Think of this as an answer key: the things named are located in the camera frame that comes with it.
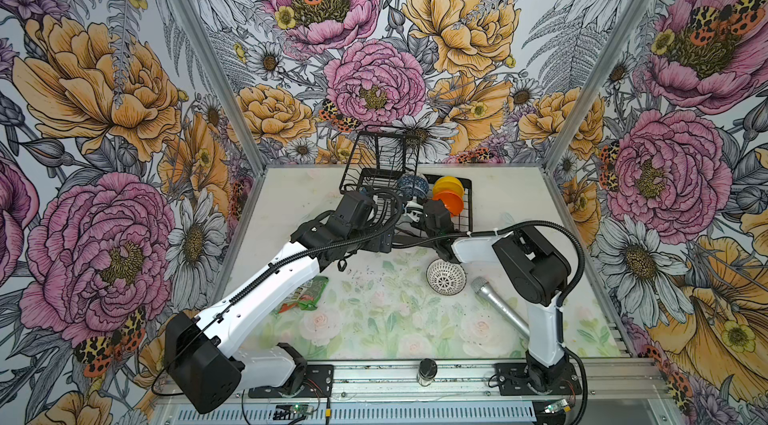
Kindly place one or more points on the blue floral bowl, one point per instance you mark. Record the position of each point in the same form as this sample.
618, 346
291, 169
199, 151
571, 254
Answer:
411, 198

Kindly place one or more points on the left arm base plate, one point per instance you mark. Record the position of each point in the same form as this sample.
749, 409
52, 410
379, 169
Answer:
317, 382

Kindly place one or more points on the small black knob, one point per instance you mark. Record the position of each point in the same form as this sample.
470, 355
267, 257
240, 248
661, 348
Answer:
426, 372

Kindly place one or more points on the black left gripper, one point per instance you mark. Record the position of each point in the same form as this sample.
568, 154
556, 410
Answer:
375, 246

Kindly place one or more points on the green snack packet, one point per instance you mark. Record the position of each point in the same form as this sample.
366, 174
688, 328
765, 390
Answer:
306, 297

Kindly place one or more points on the black wire dish rack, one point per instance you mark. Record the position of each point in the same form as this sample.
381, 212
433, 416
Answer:
378, 159

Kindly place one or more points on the orange bowl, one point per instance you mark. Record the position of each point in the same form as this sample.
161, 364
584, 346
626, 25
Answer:
451, 200

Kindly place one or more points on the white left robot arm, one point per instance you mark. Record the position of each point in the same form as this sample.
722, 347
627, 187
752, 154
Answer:
202, 353

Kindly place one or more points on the brown petal pattern bowl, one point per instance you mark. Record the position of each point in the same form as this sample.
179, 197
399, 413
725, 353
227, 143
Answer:
446, 278

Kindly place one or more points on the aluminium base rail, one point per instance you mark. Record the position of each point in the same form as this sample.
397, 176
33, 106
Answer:
396, 380

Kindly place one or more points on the white vented cable duct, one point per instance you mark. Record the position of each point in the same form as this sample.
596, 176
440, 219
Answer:
506, 412

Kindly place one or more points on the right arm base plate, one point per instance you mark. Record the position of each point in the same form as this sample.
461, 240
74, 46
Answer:
523, 379

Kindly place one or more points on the aluminium corner post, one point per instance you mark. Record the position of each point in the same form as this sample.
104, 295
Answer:
625, 23
190, 20

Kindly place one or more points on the silver microphone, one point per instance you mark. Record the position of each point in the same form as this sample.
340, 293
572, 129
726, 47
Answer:
484, 290

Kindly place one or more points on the aluminium corner post right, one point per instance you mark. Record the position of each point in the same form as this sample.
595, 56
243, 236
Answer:
625, 23

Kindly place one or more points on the yellow bowl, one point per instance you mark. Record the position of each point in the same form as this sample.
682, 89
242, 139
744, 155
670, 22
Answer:
448, 183

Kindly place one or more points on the blue triangle pattern bowl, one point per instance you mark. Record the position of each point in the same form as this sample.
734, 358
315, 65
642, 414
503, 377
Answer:
415, 181

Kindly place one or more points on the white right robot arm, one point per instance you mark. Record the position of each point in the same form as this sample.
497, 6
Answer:
542, 260

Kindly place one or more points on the aluminium corner post left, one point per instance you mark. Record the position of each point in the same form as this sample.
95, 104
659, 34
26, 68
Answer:
190, 20

